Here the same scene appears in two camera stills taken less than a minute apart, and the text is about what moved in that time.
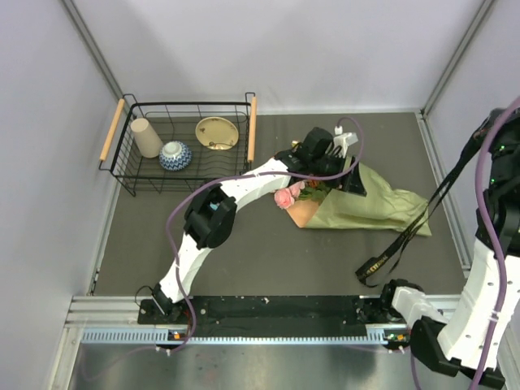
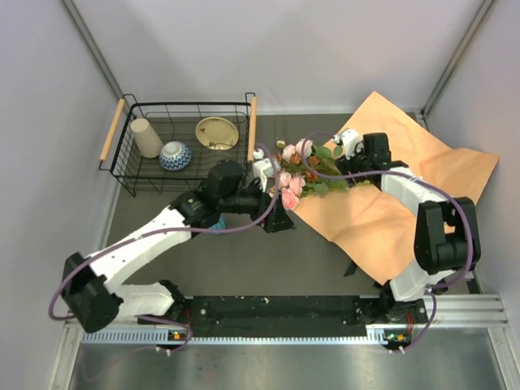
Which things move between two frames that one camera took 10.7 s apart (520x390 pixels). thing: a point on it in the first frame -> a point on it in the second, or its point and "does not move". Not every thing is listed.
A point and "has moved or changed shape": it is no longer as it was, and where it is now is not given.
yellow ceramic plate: [217, 133] does not move
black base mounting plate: [269, 309] does not move
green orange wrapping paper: [383, 207] has moved or changed shape
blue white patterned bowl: [175, 156] does not move
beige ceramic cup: [149, 143] does not move
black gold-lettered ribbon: [372, 270] -> [352, 269]
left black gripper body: [323, 165] -> [250, 201]
